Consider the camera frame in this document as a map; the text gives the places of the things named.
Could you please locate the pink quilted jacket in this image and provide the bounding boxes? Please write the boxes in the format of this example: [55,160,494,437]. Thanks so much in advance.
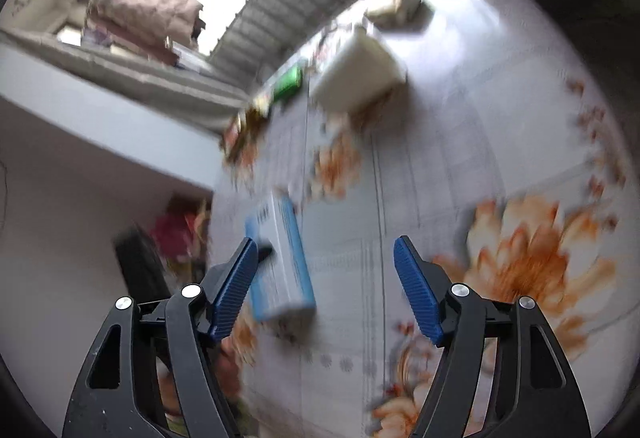
[88,0,206,49]

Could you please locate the white tissue box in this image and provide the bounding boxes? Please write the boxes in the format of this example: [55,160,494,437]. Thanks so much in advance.
[309,25,407,114]

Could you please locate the small green box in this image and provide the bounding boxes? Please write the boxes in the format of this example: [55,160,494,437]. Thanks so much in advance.
[272,65,304,103]

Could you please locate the blue white carton box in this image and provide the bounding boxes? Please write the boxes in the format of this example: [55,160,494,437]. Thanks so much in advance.
[245,189,316,322]

